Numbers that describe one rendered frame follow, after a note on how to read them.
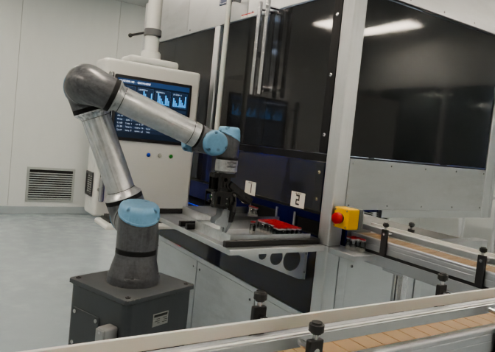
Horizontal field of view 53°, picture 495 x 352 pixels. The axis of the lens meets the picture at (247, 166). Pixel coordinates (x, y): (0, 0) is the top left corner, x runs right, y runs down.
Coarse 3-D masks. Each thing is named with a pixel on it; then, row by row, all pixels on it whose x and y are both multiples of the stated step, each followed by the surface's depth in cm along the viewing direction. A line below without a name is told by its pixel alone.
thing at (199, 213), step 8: (184, 208) 219; (192, 208) 223; (200, 208) 225; (208, 208) 227; (216, 208) 229; (240, 208) 236; (192, 216) 212; (200, 216) 206; (208, 216) 200; (240, 216) 229; (248, 216) 232
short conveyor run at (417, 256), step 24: (384, 240) 170; (408, 240) 166; (432, 240) 165; (384, 264) 171; (408, 264) 162; (432, 264) 155; (456, 264) 148; (480, 264) 141; (456, 288) 148; (480, 288) 141
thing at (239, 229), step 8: (200, 224) 182; (208, 224) 189; (232, 224) 194; (240, 224) 196; (248, 224) 198; (256, 224) 200; (200, 232) 182; (208, 232) 177; (216, 232) 172; (224, 232) 168; (232, 232) 187; (240, 232) 189; (248, 232) 191; (256, 232) 192; (224, 240) 167
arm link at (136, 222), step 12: (120, 204) 143; (132, 204) 143; (144, 204) 145; (156, 204) 147; (120, 216) 141; (132, 216) 139; (144, 216) 140; (156, 216) 143; (120, 228) 141; (132, 228) 139; (144, 228) 140; (156, 228) 143; (120, 240) 141; (132, 240) 139; (144, 240) 140; (156, 240) 145; (144, 252) 141
